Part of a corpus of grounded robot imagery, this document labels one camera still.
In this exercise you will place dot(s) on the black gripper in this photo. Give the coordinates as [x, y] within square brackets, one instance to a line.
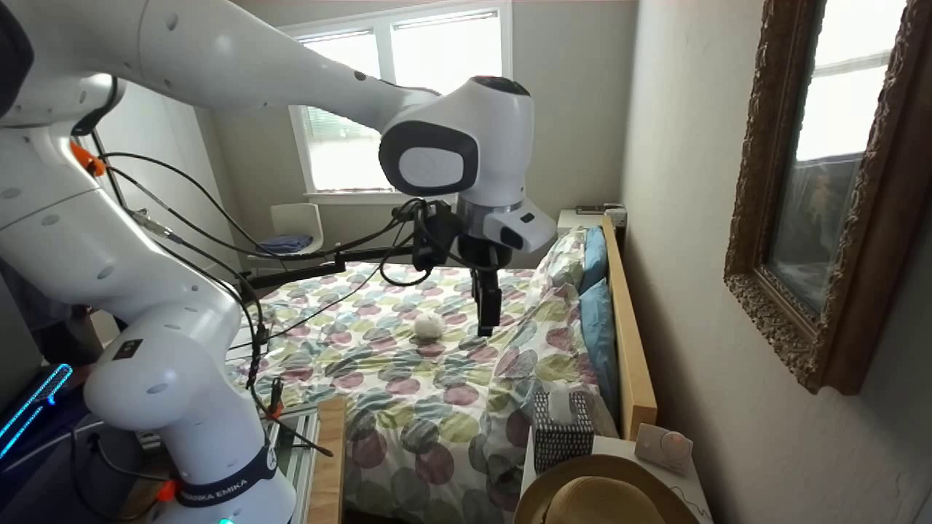
[485, 252]

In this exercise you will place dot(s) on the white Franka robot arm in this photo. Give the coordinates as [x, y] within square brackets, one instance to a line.
[194, 49]

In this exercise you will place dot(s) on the small white ball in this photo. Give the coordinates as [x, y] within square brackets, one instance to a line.
[427, 328]

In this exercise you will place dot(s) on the small blue pillow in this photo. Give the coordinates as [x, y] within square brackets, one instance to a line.
[593, 254]

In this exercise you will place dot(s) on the large blue pillow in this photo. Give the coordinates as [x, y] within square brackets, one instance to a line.
[602, 335]

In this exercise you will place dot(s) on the light wooden headboard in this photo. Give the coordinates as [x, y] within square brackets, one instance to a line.
[629, 359]

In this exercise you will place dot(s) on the black white patterned tissue box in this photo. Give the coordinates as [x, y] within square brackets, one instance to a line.
[563, 442]

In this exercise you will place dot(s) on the black boom bar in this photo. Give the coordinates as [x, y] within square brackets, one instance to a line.
[309, 264]

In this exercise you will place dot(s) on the white framed window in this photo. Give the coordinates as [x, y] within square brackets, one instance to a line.
[338, 156]

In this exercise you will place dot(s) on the white chair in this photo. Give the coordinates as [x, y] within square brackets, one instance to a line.
[295, 223]

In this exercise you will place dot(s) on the light wooden table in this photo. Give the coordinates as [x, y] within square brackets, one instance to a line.
[331, 466]

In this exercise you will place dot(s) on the white plastic bag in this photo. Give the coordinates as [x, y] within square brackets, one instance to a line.
[666, 450]

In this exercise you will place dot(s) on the grey flat device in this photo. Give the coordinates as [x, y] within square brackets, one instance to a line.
[295, 455]

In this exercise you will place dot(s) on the white nightstand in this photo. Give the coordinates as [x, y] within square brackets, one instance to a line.
[692, 495]

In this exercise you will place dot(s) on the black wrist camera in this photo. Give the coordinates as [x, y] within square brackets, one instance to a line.
[436, 236]

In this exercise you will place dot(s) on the ornate gold picture frame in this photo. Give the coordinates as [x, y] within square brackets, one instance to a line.
[854, 321]

